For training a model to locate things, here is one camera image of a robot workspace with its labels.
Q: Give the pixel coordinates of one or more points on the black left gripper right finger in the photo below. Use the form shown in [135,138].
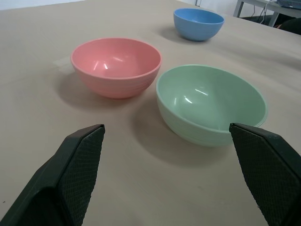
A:
[268,169]

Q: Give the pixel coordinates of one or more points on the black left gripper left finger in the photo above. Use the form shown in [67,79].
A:
[61,179]

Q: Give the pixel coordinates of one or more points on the green plastic bowl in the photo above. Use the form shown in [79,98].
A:
[202,101]

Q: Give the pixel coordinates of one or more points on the red plastic bowl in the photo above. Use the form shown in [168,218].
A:
[113,68]

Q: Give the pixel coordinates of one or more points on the black rounded object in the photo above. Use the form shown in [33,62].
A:
[292,27]

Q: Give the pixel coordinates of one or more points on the blue plastic bowl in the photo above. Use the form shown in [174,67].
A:
[195,26]

